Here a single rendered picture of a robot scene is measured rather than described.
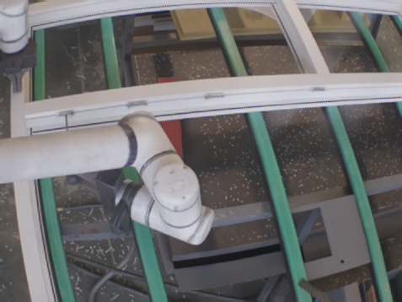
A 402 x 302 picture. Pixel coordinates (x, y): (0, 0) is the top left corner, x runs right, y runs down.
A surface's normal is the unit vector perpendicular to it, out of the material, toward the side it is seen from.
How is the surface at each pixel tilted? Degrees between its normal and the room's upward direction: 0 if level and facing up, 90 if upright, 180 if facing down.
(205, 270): 0
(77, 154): 50
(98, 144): 34
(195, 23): 0
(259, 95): 90
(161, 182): 17
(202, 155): 0
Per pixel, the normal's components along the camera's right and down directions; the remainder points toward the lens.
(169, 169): -0.04, -0.48
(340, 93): 0.20, 0.81
